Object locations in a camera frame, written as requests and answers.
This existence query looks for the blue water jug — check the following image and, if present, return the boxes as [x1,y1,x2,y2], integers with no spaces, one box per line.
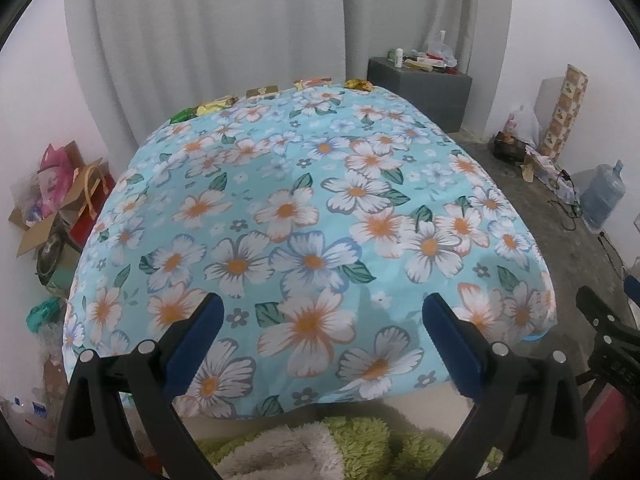
[580,159,626,233]

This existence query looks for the green fluffy sleeve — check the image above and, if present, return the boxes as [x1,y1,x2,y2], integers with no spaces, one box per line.
[196,414,504,480]

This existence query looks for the red gift bag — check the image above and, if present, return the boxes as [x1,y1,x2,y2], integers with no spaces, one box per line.
[68,166,115,247]

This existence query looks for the brown cardboard box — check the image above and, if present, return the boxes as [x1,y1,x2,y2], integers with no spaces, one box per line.
[9,142,110,257]

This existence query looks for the pink gift bag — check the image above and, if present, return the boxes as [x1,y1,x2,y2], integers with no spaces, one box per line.
[37,144,75,217]

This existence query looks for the floral light blue tablecloth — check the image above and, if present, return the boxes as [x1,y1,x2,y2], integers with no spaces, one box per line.
[62,86,556,419]

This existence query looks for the dark grey cabinet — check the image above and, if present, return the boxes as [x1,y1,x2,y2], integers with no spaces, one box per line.
[367,58,473,133]

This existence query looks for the green snack packet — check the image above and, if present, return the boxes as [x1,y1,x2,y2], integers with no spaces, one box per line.
[169,107,198,124]

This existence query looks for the clear plastic bag on cabinet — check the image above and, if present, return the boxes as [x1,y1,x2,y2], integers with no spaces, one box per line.
[426,30,458,68]

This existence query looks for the gold box packet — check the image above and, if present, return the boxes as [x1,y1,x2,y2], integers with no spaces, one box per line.
[245,84,279,100]

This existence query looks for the white small bottle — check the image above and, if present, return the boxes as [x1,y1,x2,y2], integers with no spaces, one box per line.
[394,48,404,68]

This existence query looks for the crumpled gold wrapper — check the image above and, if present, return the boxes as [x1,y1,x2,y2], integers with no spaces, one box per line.
[344,78,374,92]

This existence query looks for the grey curtain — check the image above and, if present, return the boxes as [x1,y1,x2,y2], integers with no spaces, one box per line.
[64,0,512,166]

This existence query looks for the orange yellow snack packet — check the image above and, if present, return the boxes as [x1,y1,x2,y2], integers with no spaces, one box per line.
[294,77,332,90]

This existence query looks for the white bag by wall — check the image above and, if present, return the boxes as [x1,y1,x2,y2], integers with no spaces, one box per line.
[502,105,541,148]

